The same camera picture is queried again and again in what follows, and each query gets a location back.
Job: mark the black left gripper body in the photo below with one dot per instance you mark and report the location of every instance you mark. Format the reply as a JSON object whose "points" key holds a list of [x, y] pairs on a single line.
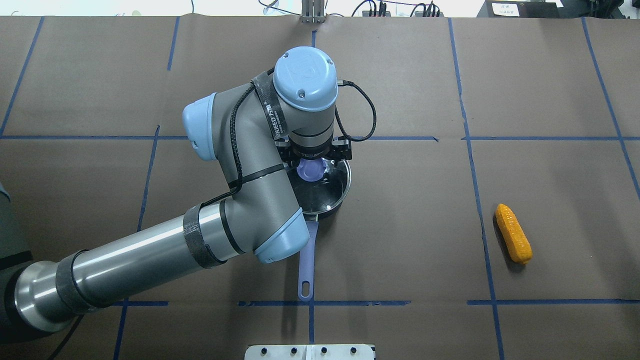
{"points": [[311, 152]]}

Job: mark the glass pot lid blue knob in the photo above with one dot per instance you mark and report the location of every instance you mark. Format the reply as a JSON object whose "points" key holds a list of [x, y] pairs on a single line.
{"points": [[320, 186]]}

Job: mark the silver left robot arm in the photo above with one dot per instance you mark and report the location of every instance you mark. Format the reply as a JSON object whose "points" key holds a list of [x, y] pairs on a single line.
{"points": [[260, 214]]}

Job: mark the yellow toy corn cob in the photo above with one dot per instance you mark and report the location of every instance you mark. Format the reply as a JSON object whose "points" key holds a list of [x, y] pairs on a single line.
{"points": [[516, 242]]}

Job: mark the dark blue saucepan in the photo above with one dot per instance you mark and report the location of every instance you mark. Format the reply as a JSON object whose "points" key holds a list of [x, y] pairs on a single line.
{"points": [[305, 280]]}

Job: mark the black box white label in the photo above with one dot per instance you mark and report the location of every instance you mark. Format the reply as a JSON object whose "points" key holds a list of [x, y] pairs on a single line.
{"points": [[518, 9]]}

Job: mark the silver aluminium frame post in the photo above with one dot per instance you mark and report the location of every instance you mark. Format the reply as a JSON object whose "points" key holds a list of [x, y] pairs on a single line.
{"points": [[313, 12]]}

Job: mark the white camera stand pillar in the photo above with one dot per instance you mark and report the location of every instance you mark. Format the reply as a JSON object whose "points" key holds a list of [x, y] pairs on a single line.
{"points": [[349, 351]]}

